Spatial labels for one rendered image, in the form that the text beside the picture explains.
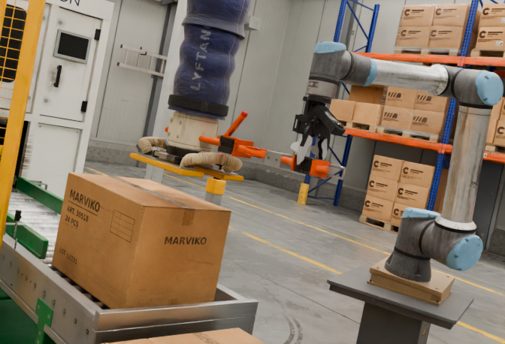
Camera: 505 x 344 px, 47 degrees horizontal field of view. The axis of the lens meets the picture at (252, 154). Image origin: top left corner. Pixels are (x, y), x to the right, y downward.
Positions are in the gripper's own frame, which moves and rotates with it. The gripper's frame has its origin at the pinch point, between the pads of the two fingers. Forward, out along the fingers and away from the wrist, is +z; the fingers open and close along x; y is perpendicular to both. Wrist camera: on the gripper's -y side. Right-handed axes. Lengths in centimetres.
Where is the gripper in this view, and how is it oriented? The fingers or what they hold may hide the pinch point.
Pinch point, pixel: (311, 164)
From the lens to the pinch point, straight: 175.0
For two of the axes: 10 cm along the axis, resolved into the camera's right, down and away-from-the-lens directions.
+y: -6.6, -1.7, 7.4
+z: -2.0, 9.8, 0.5
